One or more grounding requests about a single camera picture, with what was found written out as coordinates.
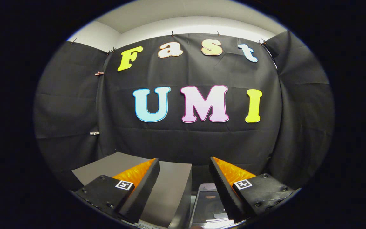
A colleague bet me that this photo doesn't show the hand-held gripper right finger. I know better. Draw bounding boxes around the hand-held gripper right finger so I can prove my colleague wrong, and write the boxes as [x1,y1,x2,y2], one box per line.
[209,156,295,224]

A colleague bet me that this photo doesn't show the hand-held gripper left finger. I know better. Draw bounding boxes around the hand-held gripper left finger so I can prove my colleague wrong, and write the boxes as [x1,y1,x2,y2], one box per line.
[74,158,161,225]

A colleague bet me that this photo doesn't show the washing machine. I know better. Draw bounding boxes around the washing machine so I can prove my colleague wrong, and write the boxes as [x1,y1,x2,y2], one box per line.
[188,182,238,229]

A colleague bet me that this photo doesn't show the grey cabinet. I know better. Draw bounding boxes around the grey cabinet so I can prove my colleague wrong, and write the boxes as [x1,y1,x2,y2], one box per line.
[72,152,192,229]

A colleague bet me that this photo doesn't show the black backdrop cloth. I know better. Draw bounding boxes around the black backdrop cloth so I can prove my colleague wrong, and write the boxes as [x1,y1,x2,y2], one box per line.
[34,30,335,191]

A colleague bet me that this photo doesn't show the row of black cloth clips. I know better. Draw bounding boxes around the row of black cloth clips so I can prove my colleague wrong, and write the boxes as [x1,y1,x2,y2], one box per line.
[71,31,268,54]

